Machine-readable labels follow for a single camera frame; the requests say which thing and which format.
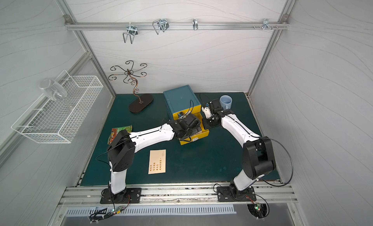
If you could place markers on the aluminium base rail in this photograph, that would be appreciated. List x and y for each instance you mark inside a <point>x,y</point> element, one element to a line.
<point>174,193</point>

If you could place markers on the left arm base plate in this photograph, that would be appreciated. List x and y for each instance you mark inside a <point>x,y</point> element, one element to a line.
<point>129,195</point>

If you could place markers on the metal wire hook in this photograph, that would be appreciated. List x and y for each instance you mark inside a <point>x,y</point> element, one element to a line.
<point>160,25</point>

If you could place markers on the metal bracket hook right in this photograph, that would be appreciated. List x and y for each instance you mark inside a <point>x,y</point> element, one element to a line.
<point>266,26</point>

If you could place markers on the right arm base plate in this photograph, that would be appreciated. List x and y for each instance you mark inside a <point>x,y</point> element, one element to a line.
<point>230,194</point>

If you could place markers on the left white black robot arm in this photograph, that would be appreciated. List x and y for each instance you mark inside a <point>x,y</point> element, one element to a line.
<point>122,149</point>

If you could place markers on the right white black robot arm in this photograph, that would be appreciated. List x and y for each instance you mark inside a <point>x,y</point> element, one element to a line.
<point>258,157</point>

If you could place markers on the metal double hook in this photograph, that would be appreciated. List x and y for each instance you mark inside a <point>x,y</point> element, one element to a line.
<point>130,34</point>

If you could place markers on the round black floor port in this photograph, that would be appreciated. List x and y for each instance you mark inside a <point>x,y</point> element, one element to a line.
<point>258,211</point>

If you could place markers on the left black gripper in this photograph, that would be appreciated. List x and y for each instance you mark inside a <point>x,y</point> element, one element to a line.
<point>193,122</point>

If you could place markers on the white wire basket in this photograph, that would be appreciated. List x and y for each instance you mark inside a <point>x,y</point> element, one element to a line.
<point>48,121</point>

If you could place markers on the light blue mug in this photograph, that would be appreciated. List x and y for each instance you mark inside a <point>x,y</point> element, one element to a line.
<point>226,102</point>

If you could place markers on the aluminium top rail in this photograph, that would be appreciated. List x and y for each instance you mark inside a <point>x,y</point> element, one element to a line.
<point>182,26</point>

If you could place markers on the small metal clip hook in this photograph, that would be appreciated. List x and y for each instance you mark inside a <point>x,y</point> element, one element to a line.
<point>195,24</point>

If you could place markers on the green snack packet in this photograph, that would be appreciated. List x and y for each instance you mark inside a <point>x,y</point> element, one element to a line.
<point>115,131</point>

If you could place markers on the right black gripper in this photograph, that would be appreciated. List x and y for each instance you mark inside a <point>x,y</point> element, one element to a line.
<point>211,106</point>

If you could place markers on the beige postcard small red text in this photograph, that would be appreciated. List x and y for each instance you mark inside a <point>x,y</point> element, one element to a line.
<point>157,162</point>

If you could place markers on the yellow drawer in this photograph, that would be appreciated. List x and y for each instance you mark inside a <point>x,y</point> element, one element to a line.
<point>197,133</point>
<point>191,113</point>

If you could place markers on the teal drawer cabinet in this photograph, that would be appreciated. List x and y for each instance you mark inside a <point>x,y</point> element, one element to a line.
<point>181,99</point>

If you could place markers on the white vent grille strip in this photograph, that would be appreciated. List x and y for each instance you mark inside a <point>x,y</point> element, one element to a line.
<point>142,210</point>

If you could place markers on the clear wine glass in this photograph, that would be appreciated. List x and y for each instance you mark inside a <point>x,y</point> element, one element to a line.
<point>55,91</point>

